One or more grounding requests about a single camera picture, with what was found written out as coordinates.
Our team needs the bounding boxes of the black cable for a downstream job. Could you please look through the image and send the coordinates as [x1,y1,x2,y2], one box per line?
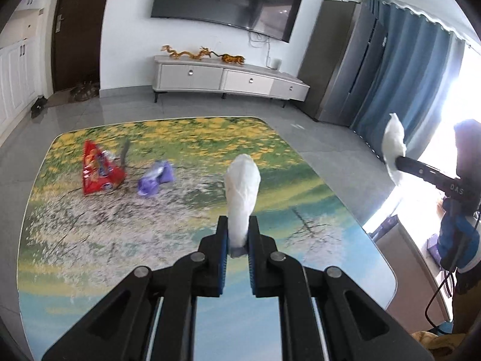
[424,229,461,328]

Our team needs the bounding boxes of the white tissue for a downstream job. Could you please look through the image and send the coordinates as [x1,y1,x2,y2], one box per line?
[381,113,407,187]
[225,153,262,252]

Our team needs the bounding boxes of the dark brown entrance door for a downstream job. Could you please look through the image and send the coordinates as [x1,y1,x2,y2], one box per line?
[51,0,115,93]

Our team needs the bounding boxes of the white tall cabinet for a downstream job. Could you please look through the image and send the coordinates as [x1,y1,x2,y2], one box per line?
[0,0,57,140]

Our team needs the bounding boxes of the blue curtain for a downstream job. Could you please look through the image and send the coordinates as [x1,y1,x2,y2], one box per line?
[349,0,467,166]

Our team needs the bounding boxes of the white cables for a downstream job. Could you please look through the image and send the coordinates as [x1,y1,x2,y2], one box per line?
[248,32,273,66]

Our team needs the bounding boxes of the white television stand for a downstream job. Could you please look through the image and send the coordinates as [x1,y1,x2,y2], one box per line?
[152,55,311,108]

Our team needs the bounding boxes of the grey refrigerator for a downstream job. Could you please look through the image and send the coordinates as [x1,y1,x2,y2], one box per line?
[297,0,386,126]

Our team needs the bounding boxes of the yellow cloth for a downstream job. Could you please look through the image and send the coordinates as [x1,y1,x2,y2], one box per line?
[411,330,457,361]

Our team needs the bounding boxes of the black wall television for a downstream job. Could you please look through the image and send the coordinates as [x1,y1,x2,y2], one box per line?
[150,0,307,43]

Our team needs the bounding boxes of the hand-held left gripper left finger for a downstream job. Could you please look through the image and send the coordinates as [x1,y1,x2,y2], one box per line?
[41,216,230,361]

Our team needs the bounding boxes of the pile of brown shoes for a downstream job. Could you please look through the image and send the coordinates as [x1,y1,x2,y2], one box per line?
[68,79,100,102]

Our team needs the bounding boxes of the brown door mat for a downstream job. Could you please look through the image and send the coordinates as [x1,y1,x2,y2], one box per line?
[47,89,76,106]

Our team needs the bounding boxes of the red snack packet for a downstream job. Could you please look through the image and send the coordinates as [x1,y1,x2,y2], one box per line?
[82,140,126,196]

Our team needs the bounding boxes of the beige side cabinet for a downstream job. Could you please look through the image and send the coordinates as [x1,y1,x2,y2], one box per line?
[363,214,453,326]

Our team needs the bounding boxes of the golden dragon figurine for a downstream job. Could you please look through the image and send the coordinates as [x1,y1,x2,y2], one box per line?
[190,46,216,61]
[161,45,193,61]

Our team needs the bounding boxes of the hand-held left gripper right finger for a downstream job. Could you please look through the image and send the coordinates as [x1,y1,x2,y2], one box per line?
[246,216,433,361]

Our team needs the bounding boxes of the purple wrapper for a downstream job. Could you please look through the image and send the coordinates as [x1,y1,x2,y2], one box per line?
[137,160,176,198]

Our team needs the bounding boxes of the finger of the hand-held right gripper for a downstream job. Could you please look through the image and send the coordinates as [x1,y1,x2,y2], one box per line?
[396,157,457,192]

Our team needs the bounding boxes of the black shoes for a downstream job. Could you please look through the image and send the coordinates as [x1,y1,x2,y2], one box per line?
[30,96,47,118]

